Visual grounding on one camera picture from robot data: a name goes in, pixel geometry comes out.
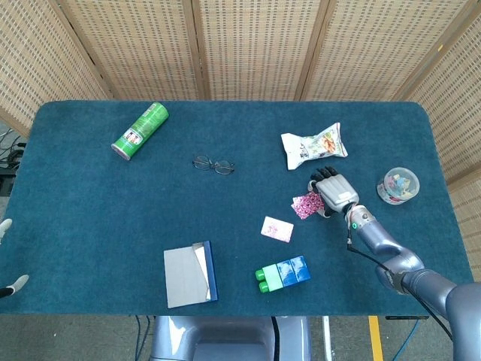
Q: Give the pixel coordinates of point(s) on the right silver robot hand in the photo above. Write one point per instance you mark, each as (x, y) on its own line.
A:
(336, 192)

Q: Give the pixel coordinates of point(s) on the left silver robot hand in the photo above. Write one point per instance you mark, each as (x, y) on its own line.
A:
(17, 284)

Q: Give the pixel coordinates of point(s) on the pink-patterned card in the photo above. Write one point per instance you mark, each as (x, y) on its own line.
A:
(295, 201)
(278, 229)
(309, 207)

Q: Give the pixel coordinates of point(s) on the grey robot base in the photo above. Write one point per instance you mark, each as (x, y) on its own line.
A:
(225, 338)

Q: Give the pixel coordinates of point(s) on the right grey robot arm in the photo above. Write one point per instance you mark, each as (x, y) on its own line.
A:
(379, 240)

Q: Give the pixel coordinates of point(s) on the white snack bag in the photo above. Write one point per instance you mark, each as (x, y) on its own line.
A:
(308, 148)

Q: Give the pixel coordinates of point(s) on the clear plastic jar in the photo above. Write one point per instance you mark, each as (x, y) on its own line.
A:
(398, 186)

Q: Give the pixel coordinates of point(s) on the blue toy building block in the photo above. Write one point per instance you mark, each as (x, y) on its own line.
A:
(287, 274)
(301, 269)

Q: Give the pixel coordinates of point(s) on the green toy building block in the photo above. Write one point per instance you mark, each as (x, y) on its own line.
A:
(271, 279)

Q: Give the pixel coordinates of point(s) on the blue felt table cover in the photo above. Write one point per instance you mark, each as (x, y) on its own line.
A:
(112, 210)

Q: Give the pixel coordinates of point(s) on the black thin-rimmed eyeglasses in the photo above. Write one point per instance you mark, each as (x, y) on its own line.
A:
(203, 162)

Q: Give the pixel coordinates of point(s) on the black bar under table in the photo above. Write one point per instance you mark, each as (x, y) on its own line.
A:
(407, 317)

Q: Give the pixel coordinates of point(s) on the woven bamboo folding screen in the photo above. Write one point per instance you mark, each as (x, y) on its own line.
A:
(255, 45)

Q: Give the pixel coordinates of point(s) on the open blue cardboard box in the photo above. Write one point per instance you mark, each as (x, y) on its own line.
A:
(184, 274)

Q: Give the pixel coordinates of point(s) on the green cylindrical chip can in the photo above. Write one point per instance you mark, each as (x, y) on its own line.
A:
(141, 131)

